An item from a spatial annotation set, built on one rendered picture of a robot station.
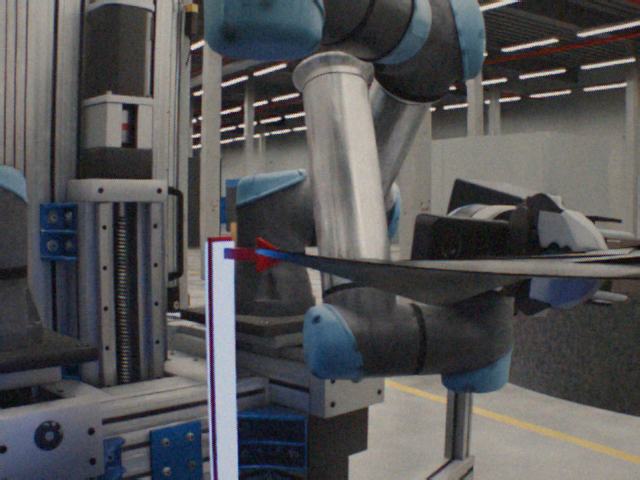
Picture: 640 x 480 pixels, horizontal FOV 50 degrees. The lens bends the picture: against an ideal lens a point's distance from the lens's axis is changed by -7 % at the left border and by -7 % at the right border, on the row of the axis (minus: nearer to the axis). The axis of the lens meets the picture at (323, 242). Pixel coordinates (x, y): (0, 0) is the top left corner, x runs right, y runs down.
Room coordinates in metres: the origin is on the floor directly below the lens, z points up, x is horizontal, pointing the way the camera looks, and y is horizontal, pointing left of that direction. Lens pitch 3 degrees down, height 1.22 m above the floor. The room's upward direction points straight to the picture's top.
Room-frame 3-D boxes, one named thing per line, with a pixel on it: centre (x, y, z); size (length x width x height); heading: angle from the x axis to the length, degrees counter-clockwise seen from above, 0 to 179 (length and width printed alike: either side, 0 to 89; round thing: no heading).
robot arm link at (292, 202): (1.23, 0.08, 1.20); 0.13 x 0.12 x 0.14; 104
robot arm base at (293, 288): (1.23, 0.09, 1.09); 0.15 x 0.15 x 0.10
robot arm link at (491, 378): (0.75, -0.15, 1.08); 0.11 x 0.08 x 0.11; 104
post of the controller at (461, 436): (0.99, -0.19, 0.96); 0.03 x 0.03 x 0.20; 58
